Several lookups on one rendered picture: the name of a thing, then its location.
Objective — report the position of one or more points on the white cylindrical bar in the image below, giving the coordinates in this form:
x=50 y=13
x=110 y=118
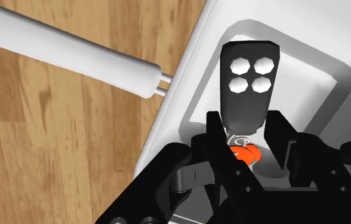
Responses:
x=69 y=49

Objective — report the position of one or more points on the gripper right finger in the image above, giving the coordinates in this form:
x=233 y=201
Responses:
x=302 y=155

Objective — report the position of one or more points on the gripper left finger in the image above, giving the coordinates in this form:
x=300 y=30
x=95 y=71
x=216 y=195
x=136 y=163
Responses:
x=215 y=145

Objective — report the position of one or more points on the black four-button key fob remote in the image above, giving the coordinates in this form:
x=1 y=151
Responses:
x=246 y=105

